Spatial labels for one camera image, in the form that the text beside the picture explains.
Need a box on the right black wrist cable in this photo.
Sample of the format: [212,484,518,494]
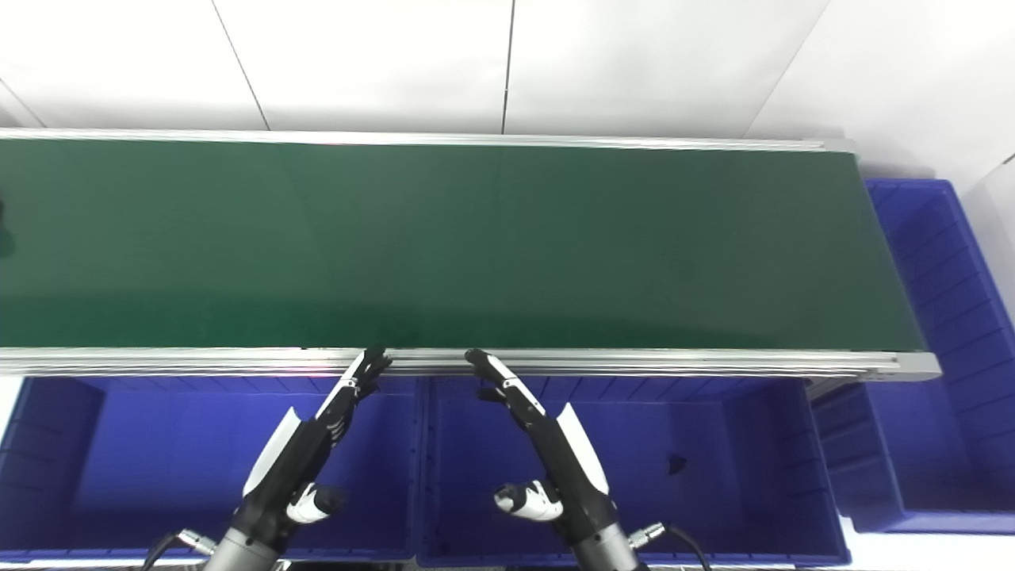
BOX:
[629,521,714,571]

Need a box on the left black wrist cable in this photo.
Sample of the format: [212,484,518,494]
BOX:
[143,529,216,571]

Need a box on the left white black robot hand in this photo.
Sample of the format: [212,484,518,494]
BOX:
[230,346,394,554]

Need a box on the blue plastic bin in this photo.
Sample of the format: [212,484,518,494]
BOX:
[0,374,421,564]
[414,374,851,568]
[810,178,1015,534]

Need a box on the green conveyor belt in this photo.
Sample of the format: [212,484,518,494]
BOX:
[0,127,942,381]
[0,139,927,352]

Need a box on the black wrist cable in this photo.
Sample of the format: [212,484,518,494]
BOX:
[143,529,216,571]
[629,521,714,571]

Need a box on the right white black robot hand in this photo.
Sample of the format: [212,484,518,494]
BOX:
[464,349,621,548]

